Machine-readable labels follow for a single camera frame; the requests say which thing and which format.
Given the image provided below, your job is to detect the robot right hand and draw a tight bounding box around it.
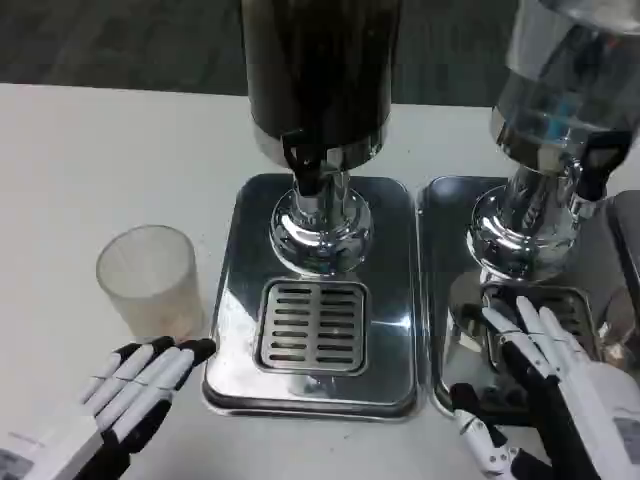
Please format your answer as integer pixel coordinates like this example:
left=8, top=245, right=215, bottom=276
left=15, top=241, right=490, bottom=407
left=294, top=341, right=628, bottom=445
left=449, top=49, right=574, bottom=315
left=449, top=295, right=640, bottom=480

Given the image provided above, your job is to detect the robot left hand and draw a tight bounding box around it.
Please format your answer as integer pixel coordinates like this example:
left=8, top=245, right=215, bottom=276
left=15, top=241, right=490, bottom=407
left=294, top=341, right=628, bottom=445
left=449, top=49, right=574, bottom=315
left=0, top=335, right=217, bottom=480

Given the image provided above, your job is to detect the clear ribbed glass cup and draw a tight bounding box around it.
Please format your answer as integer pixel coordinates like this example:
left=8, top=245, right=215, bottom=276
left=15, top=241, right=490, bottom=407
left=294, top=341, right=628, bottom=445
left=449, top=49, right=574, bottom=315
left=95, top=224, right=206, bottom=344

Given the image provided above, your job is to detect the steel drip grid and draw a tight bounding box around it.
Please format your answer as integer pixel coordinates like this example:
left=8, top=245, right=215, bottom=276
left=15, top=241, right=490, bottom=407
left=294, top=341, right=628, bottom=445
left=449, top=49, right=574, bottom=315
left=254, top=279, right=370, bottom=376
left=482, top=285, right=599, bottom=361

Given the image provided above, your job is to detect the steel dispenser base tray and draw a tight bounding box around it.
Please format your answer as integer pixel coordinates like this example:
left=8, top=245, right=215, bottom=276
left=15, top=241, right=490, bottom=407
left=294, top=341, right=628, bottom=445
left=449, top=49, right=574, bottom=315
left=427, top=175, right=640, bottom=426
left=202, top=173, right=421, bottom=418

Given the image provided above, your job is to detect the black tap of clear dispenser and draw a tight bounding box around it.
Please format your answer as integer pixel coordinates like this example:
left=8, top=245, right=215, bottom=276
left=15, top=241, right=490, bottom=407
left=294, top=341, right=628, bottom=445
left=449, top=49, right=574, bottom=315
left=574, top=130, right=630, bottom=219

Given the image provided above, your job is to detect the black tap of dark dispenser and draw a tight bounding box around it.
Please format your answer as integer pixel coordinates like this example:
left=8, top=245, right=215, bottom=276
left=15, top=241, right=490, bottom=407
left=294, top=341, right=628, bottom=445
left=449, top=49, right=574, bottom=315
left=281, top=130, right=326, bottom=197

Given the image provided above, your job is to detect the clear drink dispenser tank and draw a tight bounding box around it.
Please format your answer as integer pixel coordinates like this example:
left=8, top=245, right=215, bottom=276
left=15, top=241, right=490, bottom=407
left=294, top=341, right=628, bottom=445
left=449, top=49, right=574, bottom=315
left=467, top=0, right=640, bottom=281

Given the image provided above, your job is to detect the dark drink dispenser tank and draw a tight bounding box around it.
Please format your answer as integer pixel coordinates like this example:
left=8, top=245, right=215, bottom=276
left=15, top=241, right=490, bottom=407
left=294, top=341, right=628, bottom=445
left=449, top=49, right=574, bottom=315
left=239, top=0, right=401, bottom=276

